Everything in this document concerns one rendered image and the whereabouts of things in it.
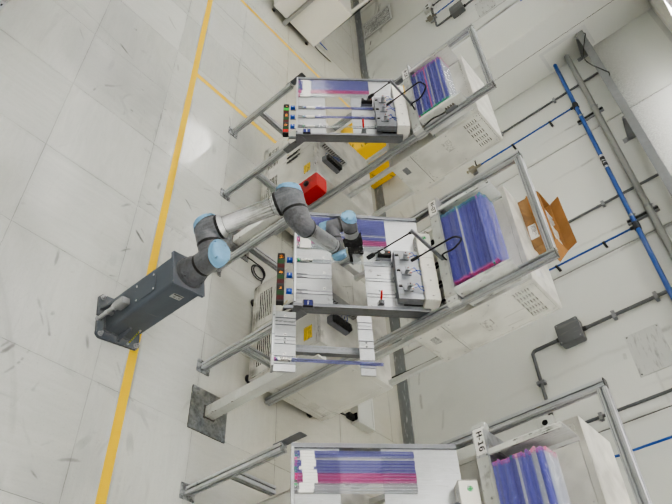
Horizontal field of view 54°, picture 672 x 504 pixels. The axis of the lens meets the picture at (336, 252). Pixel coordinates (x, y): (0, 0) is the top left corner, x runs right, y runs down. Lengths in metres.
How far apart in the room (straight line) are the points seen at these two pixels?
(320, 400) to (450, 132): 1.93
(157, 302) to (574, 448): 1.92
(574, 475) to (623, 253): 2.36
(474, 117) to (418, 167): 0.52
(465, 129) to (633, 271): 1.47
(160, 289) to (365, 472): 1.22
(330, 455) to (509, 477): 0.73
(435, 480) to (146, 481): 1.31
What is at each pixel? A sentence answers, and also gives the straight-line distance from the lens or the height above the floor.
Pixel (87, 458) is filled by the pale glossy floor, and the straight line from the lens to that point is 3.14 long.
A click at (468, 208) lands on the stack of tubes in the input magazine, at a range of 3.58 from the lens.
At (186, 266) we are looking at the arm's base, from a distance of 3.06.
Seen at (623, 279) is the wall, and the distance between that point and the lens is 4.80.
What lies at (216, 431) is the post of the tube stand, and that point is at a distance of 3.64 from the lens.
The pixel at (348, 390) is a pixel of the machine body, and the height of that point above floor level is 0.41.
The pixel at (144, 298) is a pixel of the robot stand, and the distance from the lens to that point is 3.21.
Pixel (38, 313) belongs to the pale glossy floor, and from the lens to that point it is 3.28.
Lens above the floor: 2.49
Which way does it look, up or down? 27 degrees down
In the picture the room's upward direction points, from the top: 58 degrees clockwise
